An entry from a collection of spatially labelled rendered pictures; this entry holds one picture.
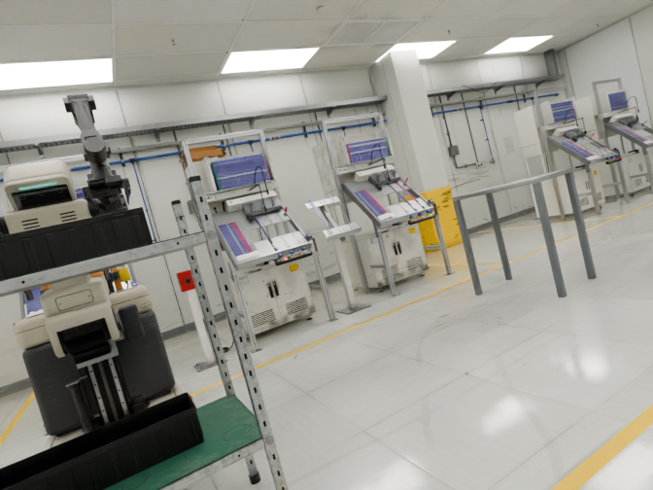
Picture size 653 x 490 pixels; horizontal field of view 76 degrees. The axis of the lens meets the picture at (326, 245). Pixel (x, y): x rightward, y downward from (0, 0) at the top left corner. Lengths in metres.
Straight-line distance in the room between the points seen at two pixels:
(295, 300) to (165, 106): 3.00
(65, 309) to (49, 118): 3.89
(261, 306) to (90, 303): 2.15
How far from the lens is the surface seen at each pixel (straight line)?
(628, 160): 8.16
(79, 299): 1.89
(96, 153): 1.55
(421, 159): 6.39
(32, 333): 2.18
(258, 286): 3.80
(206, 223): 1.18
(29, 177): 1.88
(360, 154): 4.59
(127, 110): 5.61
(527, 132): 7.15
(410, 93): 6.60
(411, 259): 4.61
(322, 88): 6.44
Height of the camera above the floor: 0.90
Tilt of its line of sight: 4 degrees down
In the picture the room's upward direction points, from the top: 15 degrees counter-clockwise
